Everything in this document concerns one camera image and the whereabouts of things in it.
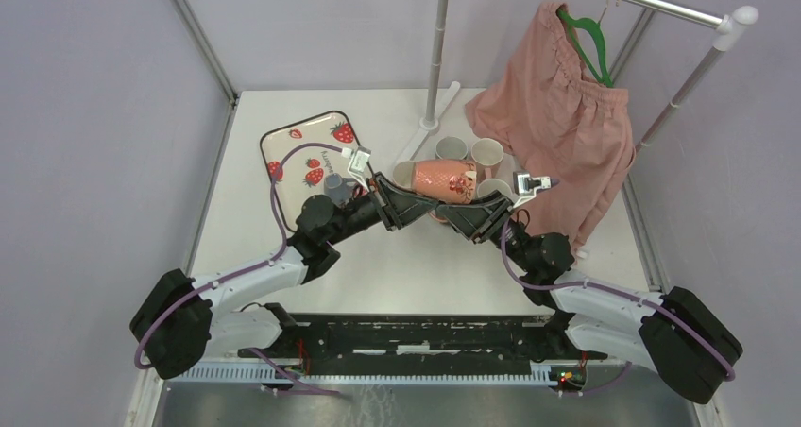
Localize green hanger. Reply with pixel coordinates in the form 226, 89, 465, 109
554, 8, 615, 88

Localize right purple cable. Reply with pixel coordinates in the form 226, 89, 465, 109
499, 211, 737, 395

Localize terracotta mug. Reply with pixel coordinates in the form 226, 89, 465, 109
411, 159, 478, 204

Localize blue mug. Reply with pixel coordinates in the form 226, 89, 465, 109
435, 136, 469, 160

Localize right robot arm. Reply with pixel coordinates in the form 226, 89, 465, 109
435, 192, 743, 404

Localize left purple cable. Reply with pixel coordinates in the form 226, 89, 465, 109
132, 142, 361, 401

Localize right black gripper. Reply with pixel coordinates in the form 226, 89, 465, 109
436, 190, 535, 273

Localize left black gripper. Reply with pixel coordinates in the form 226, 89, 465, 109
326, 171, 439, 246

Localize yellow mug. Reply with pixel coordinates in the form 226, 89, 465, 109
476, 178, 514, 199

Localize purple cable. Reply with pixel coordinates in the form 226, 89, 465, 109
132, 142, 361, 401
499, 211, 737, 395

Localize light pink mug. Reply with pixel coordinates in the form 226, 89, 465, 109
469, 138, 505, 181

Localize pink shorts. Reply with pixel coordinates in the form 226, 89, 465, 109
465, 1, 636, 249

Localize strawberry pattern tray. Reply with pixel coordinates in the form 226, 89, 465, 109
260, 111, 366, 231

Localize grey-blue mug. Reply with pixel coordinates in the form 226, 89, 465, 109
323, 173, 361, 207

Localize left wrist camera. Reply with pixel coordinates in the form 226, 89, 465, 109
341, 146, 371, 189

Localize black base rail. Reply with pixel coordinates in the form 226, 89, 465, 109
262, 314, 585, 376

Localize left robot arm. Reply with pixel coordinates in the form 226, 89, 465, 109
129, 174, 442, 380

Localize salmon pink mug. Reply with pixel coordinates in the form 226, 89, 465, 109
392, 161, 416, 191

